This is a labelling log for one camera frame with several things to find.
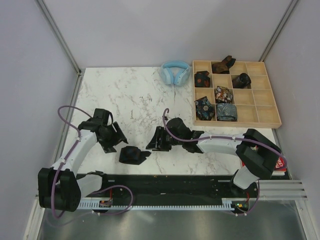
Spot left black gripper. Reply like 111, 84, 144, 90
98, 121, 128, 154

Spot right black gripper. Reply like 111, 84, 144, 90
145, 125, 184, 152

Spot dark blue striped tie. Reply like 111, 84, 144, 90
119, 146, 152, 165

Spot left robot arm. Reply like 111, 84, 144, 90
37, 108, 128, 219

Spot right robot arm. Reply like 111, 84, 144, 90
146, 117, 281, 197

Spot blue hexagon rolled tie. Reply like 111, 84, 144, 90
194, 96, 216, 121

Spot grey blue rolled tie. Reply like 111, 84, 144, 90
216, 103, 238, 122

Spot light blue headphones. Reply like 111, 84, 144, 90
160, 60, 192, 86

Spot black orange-dotted rolled tie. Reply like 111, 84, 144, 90
194, 70, 211, 88

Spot colourful patchwork rolled tie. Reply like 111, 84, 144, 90
215, 86, 234, 104

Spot wooden compartment tray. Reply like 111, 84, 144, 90
191, 60, 282, 129

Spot brown rolled tie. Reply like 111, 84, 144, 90
211, 55, 236, 74

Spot dark glossy rolled tie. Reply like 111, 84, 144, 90
232, 73, 252, 89

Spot red children's book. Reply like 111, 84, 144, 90
237, 157, 287, 180

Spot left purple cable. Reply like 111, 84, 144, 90
46, 106, 135, 227

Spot purple cable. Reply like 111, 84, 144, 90
46, 106, 135, 227
162, 107, 288, 217

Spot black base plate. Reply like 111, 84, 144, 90
79, 174, 261, 208

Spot white slotted cable duct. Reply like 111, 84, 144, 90
77, 195, 250, 213

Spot aluminium rail frame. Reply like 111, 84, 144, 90
24, 67, 309, 240

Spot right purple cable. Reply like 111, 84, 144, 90
162, 107, 288, 217

